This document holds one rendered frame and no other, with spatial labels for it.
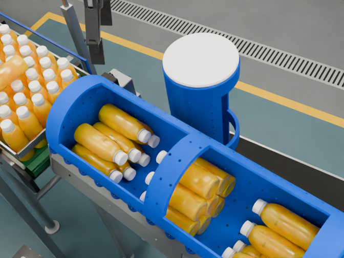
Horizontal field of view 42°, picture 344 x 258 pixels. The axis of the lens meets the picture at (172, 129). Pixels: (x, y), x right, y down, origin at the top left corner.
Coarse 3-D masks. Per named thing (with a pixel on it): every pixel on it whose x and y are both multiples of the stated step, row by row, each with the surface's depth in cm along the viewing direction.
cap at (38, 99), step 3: (33, 96) 153; (36, 96) 153; (39, 96) 153; (42, 96) 153; (33, 99) 152; (36, 99) 152; (39, 99) 152; (42, 99) 153; (33, 102) 153; (36, 102) 152; (39, 102) 152
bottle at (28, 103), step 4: (28, 100) 157; (16, 104) 155; (20, 104) 155; (24, 104) 155; (28, 104) 156; (32, 104) 158; (16, 108) 156; (28, 108) 156; (32, 108) 158; (32, 112) 158
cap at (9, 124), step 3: (6, 120) 148; (9, 120) 148; (3, 123) 147; (6, 123) 147; (9, 123) 147; (12, 123) 148; (3, 126) 147; (6, 126) 146; (9, 126) 146; (12, 126) 148; (3, 129) 147; (6, 129) 147; (9, 129) 147
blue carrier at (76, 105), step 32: (64, 96) 131; (96, 96) 145; (128, 96) 131; (64, 128) 140; (160, 128) 143; (192, 128) 124; (192, 160) 113; (224, 160) 130; (128, 192) 120; (160, 192) 112; (256, 192) 128; (288, 192) 107; (160, 224) 118; (224, 224) 130; (256, 224) 128; (320, 224) 118; (320, 256) 94
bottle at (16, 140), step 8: (16, 128) 150; (8, 136) 148; (16, 136) 149; (24, 136) 153; (8, 144) 152; (16, 144) 151; (24, 144) 154; (16, 152) 155; (32, 152) 159; (24, 160) 159
